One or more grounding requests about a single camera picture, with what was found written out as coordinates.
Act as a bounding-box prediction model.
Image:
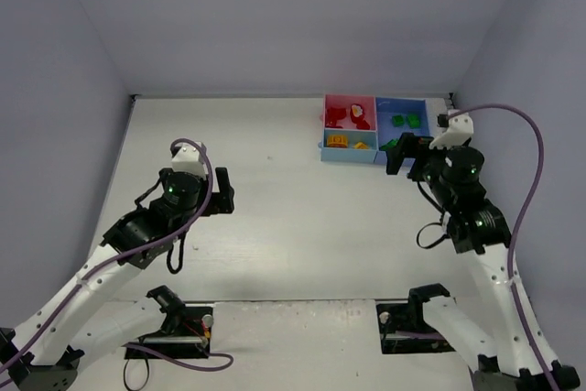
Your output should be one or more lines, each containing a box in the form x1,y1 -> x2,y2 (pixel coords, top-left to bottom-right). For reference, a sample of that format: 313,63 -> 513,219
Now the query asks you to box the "green square stack lego brick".
391,114 -> 405,127

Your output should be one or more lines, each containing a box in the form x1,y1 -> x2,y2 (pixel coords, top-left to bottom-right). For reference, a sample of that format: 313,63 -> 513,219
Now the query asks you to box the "pink container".
321,93 -> 376,131

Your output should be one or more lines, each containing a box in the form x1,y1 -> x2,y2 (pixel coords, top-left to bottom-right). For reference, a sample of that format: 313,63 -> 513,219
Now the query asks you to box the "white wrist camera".
429,110 -> 474,150
171,143 -> 207,179

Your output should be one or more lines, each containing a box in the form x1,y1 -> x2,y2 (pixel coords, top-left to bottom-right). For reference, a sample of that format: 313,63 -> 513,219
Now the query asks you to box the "red curved lego brick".
325,121 -> 342,129
324,107 -> 347,124

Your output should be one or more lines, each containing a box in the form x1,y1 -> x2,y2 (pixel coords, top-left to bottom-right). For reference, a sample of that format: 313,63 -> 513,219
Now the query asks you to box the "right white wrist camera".
429,110 -> 474,150

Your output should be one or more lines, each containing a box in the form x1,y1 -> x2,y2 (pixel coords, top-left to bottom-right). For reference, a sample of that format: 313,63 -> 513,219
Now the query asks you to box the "small yellow lego brick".
353,142 -> 370,150

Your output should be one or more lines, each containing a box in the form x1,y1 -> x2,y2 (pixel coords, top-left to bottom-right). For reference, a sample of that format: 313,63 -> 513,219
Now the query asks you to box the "light blue container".
319,128 -> 378,164

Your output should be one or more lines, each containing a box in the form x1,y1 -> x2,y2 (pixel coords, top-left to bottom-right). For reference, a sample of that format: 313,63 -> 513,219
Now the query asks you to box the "red green lego stack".
356,120 -> 371,130

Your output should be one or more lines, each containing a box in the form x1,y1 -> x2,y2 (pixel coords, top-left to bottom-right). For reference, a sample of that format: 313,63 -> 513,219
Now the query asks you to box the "flower lego stack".
350,103 -> 364,124

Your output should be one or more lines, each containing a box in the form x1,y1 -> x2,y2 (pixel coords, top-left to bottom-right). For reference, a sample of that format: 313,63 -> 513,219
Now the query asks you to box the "green rounded stack lego brick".
406,113 -> 421,129

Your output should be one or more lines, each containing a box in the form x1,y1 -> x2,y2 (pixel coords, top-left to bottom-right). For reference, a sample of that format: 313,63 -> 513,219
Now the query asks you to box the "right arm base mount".
375,300 -> 455,355

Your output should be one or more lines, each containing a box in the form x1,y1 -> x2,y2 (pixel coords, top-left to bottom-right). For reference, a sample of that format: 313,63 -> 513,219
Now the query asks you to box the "yellow rounded lego brick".
326,134 -> 349,148

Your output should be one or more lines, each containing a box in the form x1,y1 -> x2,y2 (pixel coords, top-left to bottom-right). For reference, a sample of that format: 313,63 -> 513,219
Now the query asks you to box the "dark blue container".
374,97 -> 429,166

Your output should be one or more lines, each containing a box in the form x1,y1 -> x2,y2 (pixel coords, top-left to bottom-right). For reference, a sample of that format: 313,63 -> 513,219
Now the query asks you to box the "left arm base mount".
132,303 -> 214,360

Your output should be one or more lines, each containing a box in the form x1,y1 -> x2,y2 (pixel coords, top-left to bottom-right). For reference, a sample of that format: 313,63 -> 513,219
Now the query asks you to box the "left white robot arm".
1,168 -> 234,390

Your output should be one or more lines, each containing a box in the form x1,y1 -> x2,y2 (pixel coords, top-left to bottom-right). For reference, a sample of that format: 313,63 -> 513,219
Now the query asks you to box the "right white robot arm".
386,133 -> 581,390

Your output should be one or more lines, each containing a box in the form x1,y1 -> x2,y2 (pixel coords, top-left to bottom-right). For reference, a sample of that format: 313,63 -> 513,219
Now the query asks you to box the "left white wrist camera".
171,143 -> 207,179

